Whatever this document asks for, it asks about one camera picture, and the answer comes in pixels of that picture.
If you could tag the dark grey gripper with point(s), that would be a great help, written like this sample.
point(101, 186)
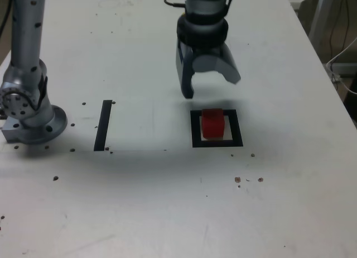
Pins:
point(207, 50)

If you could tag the red cube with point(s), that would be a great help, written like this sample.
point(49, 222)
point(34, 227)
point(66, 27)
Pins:
point(213, 125)

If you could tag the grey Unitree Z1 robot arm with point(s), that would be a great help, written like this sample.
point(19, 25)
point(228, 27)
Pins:
point(26, 45)

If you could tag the black tape square outline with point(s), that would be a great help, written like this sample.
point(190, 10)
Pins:
point(237, 129)

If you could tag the black tape strip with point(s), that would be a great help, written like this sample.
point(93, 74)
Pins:
point(102, 126)

